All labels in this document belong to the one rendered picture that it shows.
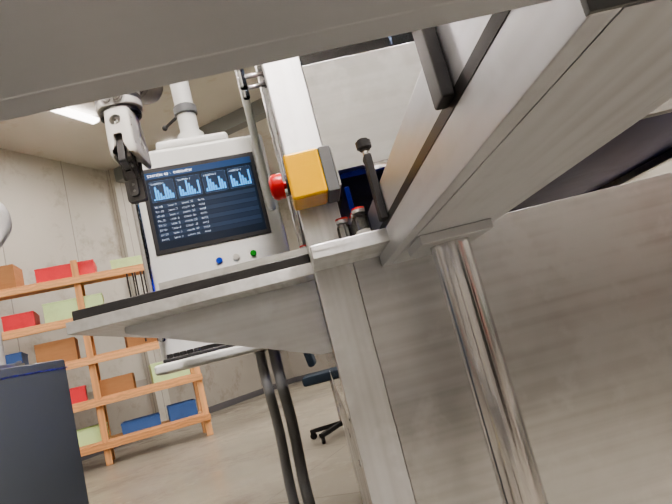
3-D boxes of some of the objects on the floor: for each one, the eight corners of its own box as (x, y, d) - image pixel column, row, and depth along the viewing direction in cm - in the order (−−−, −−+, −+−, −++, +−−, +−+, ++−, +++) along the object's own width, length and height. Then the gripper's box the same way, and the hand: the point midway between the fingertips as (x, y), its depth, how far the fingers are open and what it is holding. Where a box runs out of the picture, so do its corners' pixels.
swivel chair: (388, 418, 463) (356, 295, 480) (369, 435, 407) (334, 295, 423) (321, 431, 481) (292, 312, 498) (294, 450, 425) (263, 315, 442)
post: (497, 828, 80) (200, -310, 113) (511, 867, 75) (193, -347, 107) (455, 842, 80) (168, -305, 112) (466, 882, 74) (160, -341, 106)
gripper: (114, 130, 111) (132, 215, 108) (83, 97, 96) (102, 195, 93) (151, 122, 111) (169, 207, 109) (126, 88, 97) (146, 185, 94)
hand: (136, 191), depth 101 cm, fingers closed
